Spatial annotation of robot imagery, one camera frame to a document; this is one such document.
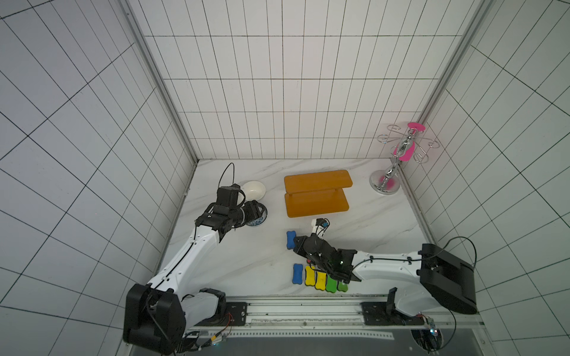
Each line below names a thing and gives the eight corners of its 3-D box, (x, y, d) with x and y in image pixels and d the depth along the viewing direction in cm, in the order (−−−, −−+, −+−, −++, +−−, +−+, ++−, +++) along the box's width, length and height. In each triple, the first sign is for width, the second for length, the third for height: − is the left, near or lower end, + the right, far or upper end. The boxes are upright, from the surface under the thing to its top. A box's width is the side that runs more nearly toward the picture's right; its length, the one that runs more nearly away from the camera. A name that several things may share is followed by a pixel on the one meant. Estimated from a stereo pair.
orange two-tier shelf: (287, 218, 100) (287, 199, 88) (284, 195, 108) (284, 175, 96) (349, 211, 102) (358, 192, 90) (342, 189, 110) (348, 169, 99)
